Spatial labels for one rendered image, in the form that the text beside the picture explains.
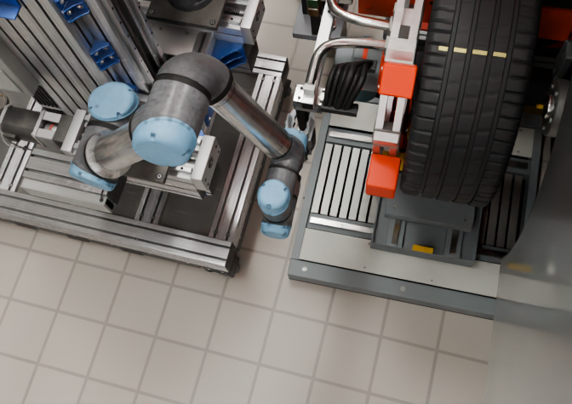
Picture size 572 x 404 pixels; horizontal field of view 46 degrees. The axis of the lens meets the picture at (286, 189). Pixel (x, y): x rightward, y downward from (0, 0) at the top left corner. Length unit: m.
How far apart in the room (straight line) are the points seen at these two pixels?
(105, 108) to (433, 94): 0.77
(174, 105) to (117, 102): 0.43
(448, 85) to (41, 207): 1.61
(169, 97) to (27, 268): 1.64
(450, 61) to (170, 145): 0.65
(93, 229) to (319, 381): 0.97
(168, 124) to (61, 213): 1.35
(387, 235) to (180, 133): 1.27
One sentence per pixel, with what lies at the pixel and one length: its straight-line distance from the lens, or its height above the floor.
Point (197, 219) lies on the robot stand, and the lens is 2.42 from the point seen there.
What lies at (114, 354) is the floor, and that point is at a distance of 2.61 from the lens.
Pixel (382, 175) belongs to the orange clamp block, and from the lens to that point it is 1.69.
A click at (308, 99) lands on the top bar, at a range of 1.67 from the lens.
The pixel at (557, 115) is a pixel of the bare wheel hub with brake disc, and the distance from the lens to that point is 1.80.
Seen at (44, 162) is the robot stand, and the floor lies 0.74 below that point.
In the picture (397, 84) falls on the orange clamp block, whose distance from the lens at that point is 1.51.
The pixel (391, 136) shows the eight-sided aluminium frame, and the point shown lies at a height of 0.97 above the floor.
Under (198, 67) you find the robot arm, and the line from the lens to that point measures 1.32.
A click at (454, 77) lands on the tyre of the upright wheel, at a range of 1.53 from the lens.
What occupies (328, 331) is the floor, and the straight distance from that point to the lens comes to 2.48.
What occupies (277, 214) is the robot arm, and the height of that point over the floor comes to 0.96.
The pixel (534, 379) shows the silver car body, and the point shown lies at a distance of 1.26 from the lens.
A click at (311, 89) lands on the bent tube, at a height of 1.00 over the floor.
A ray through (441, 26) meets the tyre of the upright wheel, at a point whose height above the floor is 1.17.
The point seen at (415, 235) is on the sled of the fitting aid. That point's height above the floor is 0.15.
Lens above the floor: 2.45
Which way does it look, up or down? 69 degrees down
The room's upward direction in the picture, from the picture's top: 15 degrees counter-clockwise
